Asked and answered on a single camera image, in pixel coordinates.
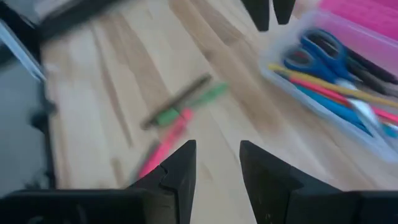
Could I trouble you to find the black metal table frame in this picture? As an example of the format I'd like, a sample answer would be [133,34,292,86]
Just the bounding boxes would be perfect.
[0,0,125,190]

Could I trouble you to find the light blue marker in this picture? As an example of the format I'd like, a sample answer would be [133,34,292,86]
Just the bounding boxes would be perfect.
[292,83,398,139]

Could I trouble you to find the translucent green pen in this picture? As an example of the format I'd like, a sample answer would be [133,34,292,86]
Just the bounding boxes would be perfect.
[155,82,229,127]

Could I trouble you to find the yellow pencil pink eraser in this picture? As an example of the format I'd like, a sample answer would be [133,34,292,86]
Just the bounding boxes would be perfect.
[267,63,398,109]

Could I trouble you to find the pink highlighter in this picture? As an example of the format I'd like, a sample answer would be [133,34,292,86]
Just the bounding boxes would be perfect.
[136,108,194,179]

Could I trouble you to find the blue handled scissors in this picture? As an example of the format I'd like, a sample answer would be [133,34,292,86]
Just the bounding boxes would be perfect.
[282,27,385,138]

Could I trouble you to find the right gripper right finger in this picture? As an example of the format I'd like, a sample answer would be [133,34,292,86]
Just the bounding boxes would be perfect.
[239,140,352,224]

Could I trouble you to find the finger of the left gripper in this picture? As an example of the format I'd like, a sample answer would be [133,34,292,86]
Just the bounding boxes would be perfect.
[272,0,296,26]
[241,0,271,32]

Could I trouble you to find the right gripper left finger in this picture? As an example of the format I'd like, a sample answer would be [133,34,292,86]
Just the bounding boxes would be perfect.
[129,139,197,224]

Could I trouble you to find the clear pencil box pink lid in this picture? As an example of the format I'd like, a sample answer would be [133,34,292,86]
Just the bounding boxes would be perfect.
[257,0,398,164]

